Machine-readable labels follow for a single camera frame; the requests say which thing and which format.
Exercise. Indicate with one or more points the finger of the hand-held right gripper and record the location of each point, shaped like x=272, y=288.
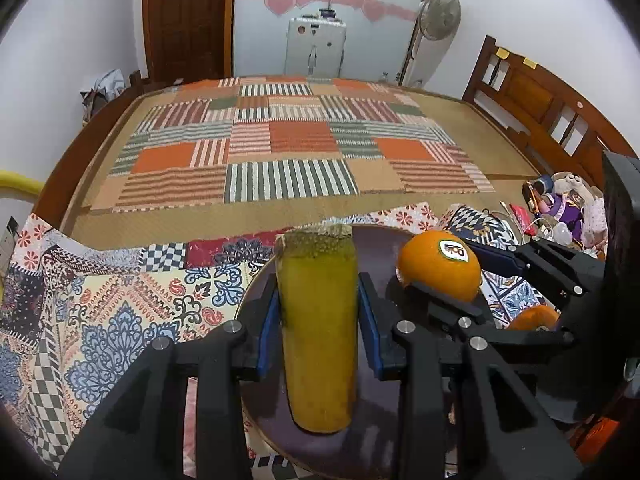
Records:
x=450, y=305
x=492, y=256

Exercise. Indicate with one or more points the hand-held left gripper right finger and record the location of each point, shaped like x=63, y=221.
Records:
x=371, y=327

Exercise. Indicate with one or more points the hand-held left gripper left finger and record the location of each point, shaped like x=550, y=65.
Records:
x=270, y=332

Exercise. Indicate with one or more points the large orange with sticker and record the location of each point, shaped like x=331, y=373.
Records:
x=440, y=265

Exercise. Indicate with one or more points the yellow-green sponge block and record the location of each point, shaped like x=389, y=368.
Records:
x=320, y=330

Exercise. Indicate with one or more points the dark purple round plate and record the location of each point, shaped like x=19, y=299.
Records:
x=380, y=270

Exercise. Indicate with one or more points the blue checkered printed cloth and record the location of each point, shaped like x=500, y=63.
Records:
x=477, y=225

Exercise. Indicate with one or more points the small orange tangerine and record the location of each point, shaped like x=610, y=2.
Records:
x=532, y=317

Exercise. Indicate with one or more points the pile of stuffed toys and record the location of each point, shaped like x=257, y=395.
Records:
x=565, y=202

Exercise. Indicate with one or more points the woven bamboo bed mat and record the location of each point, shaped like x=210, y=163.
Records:
x=480, y=125

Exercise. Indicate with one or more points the printed patterned cloth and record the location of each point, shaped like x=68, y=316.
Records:
x=115, y=305

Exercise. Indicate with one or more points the wooden headboard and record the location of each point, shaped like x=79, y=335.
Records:
x=540, y=100

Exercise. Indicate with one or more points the striped patchwork blanket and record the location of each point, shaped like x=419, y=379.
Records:
x=290, y=145

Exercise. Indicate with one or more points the white standing fan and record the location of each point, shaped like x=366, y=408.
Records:
x=435, y=25

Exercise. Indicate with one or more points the silver suitcase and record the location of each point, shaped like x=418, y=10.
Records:
x=315, y=47

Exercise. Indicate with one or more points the yellow foam tube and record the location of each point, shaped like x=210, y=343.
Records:
x=19, y=183

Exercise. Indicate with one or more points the pile of clothes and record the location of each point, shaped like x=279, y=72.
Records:
x=102, y=87

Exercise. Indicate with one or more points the glass door with heart stickers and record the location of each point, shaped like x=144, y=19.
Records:
x=330, y=5

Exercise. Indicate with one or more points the brown wooden door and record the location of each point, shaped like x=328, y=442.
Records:
x=187, y=17

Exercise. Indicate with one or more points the wooden bed frame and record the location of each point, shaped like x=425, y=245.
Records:
x=75, y=150

